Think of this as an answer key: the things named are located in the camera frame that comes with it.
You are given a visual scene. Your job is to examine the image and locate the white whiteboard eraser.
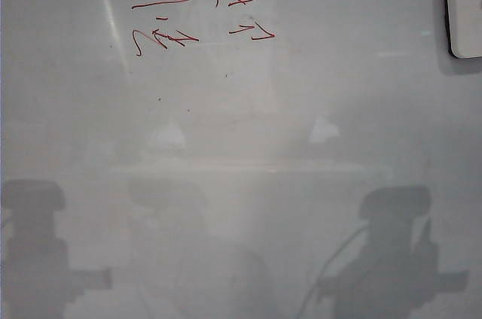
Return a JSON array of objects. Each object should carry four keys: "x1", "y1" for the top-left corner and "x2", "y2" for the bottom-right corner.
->
[{"x1": 441, "y1": 0, "x2": 482, "y2": 59}]

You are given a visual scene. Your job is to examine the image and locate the red marker scribbles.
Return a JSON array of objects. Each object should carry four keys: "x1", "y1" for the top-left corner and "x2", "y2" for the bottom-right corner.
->
[{"x1": 131, "y1": 0, "x2": 276, "y2": 58}]

